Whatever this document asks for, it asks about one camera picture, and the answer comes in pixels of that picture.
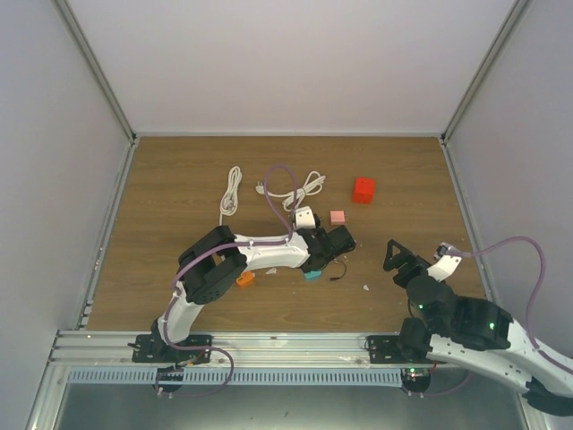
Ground teal power strip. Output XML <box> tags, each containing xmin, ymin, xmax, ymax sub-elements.
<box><xmin>304</xmin><ymin>270</ymin><xmax>322</xmax><ymax>281</ymax></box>

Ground white cable of orange strip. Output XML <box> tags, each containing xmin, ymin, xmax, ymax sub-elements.
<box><xmin>218</xmin><ymin>166</ymin><xmax>244</xmax><ymax>225</ymax></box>

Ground right aluminium frame post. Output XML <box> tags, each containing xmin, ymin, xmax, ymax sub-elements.
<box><xmin>440</xmin><ymin>0</ymin><xmax>532</xmax><ymax>146</ymax></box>

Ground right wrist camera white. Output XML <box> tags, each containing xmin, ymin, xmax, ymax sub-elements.
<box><xmin>427</xmin><ymin>242</ymin><xmax>462</xmax><ymax>282</ymax></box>

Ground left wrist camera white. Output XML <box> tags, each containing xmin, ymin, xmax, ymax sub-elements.
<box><xmin>292</xmin><ymin>206</ymin><xmax>321</xmax><ymax>230</ymax></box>

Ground aluminium front rail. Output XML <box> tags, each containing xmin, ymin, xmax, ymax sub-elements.
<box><xmin>48</xmin><ymin>330</ymin><xmax>534</xmax><ymax>369</ymax></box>

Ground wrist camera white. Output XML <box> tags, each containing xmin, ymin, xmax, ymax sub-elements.
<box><xmin>292</xmin><ymin>206</ymin><xmax>321</xmax><ymax>230</ymax></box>
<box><xmin>427</xmin><ymin>242</ymin><xmax>462</xmax><ymax>282</ymax></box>

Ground left aluminium frame post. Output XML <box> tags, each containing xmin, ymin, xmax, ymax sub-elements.
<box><xmin>53</xmin><ymin>0</ymin><xmax>137</xmax><ymax>145</ymax></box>

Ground red charger cube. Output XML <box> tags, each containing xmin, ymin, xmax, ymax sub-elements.
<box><xmin>352</xmin><ymin>176</ymin><xmax>376</xmax><ymax>204</ymax></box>

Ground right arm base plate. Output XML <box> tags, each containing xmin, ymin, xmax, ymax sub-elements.
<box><xmin>363</xmin><ymin>335</ymin><xmax>433</xmax><ymax>365</ymax></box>

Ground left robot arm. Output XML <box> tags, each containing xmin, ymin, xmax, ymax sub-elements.
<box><xmin>145</xmin><ymin>226</ymin><xmax>355</xmax><ymax>362</ymax></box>

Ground orange power strip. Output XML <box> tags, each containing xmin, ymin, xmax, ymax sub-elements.
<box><xmin>235</xmin><ymin>271</ymin><xmax>256</xmax><ymax>288</ymax></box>

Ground pink charger cube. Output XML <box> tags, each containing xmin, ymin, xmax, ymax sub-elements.
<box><xmin>329</xmin><ymin>211</ymin><xmax>347</xmax><ymax>226</ymax></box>

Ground white cable of teal strip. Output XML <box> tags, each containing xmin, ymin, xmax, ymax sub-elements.
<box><xmin>255</xmin><ymin>169</ymin><xmax>327</xmax><ymax>216</ymax></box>

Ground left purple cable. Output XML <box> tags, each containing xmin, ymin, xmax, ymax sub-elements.
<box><xmin>154</xmin><ymin>165</ymin><xmax>299</xmax><ymax>398</ymax></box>

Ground aluminium frame post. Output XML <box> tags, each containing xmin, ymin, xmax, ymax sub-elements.
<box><xmin>53</xmin><ymin>0</ymin><xmax>137</xmax><ymax>145</ymax></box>
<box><xmin>440</xmin><ymin>0</ymin><xmax>532</xmax><ymax>146</ymax></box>

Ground grey slotted cable duct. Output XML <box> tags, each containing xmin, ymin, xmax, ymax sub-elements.
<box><xmin>68</xmin><ymin>367</ymin><xmax>402</xmax><ymax>387</ymax></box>

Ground thin black charger cable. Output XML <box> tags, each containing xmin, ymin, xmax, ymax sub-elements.
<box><xmin>329</xmin><ymin>254</ymin><xmax>348</xmax><ymax>283</ymax></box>

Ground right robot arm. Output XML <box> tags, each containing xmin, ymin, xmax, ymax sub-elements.
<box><xmin>383</xmin><ymin>240</ymin><xmax>572</xmax><ymax>417</ymax></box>

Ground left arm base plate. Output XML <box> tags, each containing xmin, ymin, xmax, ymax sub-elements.
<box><xmin>128</xmin><ymin>333</ymin><xmax>211</xmax><ymax>366</ymax></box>

